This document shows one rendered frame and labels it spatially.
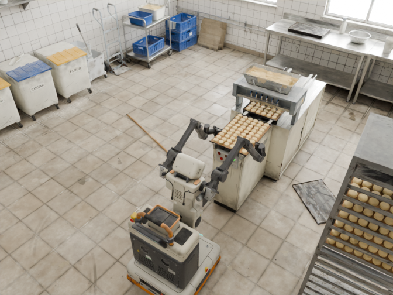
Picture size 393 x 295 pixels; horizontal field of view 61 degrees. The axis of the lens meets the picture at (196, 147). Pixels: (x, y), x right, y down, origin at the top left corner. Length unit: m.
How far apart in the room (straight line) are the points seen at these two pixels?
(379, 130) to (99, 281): 2.64
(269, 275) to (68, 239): 2.04
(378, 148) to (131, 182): 2.95
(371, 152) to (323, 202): 2.27
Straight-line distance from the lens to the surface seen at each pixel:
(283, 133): 3.73
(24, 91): 5.40
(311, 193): 4.22
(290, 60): 6.78
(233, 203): 3.68
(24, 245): 3.93
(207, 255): 3.15
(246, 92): 3.79
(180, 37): 7.33
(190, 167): 2.51
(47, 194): 4.33
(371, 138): 2.05
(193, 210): 2.81
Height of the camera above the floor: 2.92
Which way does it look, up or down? 39 degrees down
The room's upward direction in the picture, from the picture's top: 1 degrees clockwise
